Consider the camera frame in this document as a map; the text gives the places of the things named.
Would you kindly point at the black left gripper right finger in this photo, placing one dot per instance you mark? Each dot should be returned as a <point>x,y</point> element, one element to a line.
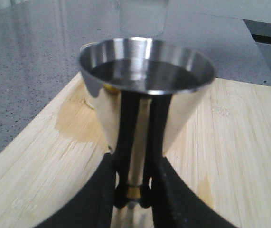
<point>175,205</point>

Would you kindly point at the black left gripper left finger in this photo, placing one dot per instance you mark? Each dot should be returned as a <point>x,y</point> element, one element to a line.
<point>92,206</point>

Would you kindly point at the steel double jigger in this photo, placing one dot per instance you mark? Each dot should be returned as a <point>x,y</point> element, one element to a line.
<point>141,121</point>

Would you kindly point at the small glass beaker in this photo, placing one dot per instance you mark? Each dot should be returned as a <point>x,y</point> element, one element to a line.
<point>140,18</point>

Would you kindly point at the wooden cutting board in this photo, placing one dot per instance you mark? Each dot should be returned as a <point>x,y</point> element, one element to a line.
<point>223,154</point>

